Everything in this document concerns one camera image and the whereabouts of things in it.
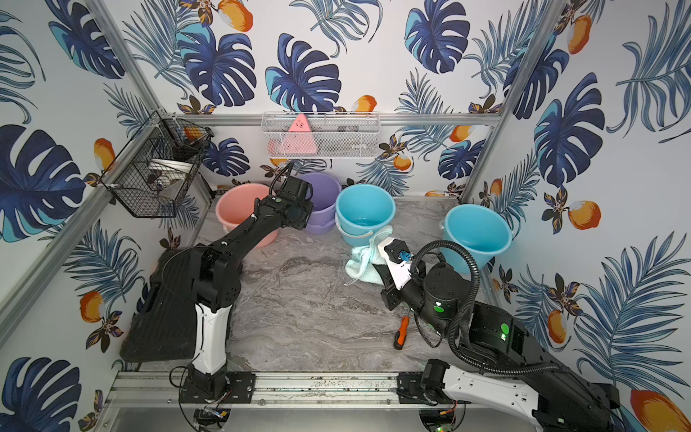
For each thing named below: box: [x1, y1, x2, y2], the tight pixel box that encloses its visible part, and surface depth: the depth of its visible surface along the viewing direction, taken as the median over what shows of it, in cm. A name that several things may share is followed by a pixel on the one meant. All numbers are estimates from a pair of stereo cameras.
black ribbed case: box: [119, 247, 197, 363], surface depth 80 cm
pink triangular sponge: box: [280, 113, 318, 154], surface depth 92 cm
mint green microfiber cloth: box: [344, 225, 394, 286], surface depth 54 cm
